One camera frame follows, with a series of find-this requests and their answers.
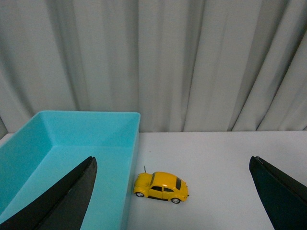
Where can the yellow beetle toy car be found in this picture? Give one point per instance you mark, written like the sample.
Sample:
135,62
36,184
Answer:
161,186

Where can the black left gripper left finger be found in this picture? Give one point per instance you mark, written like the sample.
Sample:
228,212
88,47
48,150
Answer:
63,206

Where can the turquoise plastic storage bin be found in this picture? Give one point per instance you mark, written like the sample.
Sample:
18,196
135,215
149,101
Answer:
52,143

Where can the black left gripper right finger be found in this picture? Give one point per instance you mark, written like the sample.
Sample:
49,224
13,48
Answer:
283,197

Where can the white pleated curtain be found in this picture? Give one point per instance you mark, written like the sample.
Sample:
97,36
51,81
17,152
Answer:
184,65

